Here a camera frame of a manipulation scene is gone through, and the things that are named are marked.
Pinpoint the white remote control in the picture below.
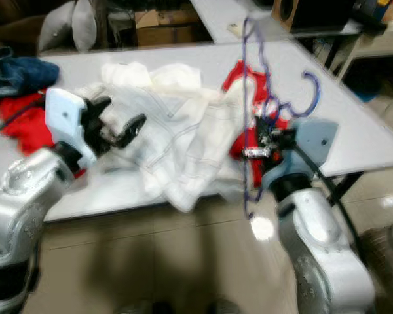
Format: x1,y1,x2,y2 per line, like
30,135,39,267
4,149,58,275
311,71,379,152
228,23,250,37

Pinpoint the white denim jacket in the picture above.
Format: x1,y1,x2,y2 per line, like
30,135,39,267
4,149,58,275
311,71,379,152
92,75,256,213

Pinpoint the purple plastic hanger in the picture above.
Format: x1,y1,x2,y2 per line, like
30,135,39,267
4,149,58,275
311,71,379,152
241,16,322,220

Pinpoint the red shirt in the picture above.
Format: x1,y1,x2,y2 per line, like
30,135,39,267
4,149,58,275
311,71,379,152
0,94,86,179
223,60,289,187

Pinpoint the blue denim garment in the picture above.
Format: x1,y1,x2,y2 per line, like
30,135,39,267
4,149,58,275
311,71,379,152
0,47,60,99

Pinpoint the white table black frame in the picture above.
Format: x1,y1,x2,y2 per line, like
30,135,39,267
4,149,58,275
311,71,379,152
0,29,393,223

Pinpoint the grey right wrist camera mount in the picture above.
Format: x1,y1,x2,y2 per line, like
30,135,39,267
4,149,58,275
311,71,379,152
262,118,338,190

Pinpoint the cream white top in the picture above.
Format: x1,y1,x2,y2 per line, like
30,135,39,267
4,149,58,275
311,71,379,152
102,62,204,99

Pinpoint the brown cardboard box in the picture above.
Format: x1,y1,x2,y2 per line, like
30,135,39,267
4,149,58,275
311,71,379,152
134,8,200,46

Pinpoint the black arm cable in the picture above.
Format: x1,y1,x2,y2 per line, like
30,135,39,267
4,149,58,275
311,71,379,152
287,145,367,266
0,97,50,143

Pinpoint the grey pillow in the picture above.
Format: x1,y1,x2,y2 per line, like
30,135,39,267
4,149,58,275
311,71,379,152
72,0,96,52
38,3,76,53

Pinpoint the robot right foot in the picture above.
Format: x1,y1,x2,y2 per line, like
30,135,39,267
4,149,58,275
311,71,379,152
206,300,243,314

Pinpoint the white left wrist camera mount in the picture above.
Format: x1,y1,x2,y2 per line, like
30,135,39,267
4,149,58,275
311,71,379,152
45,87,96,169

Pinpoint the white side table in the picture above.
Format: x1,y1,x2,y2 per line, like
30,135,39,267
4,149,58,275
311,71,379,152
190,0,371,45

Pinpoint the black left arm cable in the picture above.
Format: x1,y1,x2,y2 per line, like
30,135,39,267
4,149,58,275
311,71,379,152
0,97,50,143

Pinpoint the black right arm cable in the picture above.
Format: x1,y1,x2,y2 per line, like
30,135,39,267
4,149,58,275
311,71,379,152
287,145,367,266

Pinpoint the brown sofa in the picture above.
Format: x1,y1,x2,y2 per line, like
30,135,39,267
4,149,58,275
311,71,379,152
0,0,50,53

